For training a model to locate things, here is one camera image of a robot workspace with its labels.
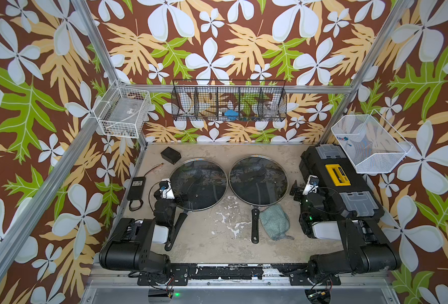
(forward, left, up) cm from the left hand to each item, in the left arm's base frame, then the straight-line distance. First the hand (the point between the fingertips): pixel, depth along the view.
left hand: (173, 182), depth 88 cm
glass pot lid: (+2, -14, -2) cm, 14 cm away
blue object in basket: (+31, -28, +16) cm, 44 cm away
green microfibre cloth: (-16, -47, -8) cm, 51 cm away
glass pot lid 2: (+3, -41, -3) cm, 41 cm away
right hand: (+1, -63, -1) cm, 63 cm away
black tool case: (-8, -74, +6) cm, 75 cm away
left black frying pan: (-18, -5, -3) cm, 19 cm away
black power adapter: (+2, +22, -11) cm, 25 cm away
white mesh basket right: (+10, -90, +16) cm, 92 cm away
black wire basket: (+40, -27, +18) cm, 51 cm away
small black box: (+26, +8, -11) cm, 30 cm away
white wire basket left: (+24, +23, +22) cm, 40 cm away
